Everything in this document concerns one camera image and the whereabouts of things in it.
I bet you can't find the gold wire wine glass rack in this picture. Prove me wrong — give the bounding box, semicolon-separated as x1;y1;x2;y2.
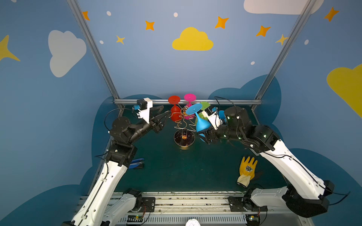
170;105;196;150

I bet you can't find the yellow work glove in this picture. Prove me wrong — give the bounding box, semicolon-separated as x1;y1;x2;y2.
237;156;258;188

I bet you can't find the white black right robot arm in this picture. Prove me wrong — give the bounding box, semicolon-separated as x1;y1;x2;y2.
198;106;334;218

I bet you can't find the aluminium frame post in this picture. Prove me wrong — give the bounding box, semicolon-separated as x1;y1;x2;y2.
251;0;317;111
67;0;119;103

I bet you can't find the aluminium left frame post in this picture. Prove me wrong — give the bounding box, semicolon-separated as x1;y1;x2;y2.
67;0;119;103

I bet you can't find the aluminium back frame rail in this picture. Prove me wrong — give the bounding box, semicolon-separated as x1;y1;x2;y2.
114;98;262;105

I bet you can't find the blue wine glass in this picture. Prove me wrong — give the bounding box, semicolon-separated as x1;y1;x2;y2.
186;103;212;133
218;110;225;124

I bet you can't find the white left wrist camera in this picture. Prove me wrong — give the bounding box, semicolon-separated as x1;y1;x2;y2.
133;98;153;124

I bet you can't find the aluminium right frame post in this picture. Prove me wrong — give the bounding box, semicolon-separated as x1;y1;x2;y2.
251;0;317;111

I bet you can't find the green wine glass back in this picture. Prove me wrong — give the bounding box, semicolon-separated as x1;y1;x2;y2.
198;101;211;121

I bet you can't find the magenta wine glass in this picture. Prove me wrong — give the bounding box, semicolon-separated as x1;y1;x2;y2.
184;93;196;112

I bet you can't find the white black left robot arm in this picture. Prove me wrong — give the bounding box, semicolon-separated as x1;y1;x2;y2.
62;106;171;226

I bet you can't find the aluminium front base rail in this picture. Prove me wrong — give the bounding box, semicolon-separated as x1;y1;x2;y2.
69;190;314;226

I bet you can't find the red wine glass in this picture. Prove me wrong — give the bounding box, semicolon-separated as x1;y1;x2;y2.
168;96;182;122

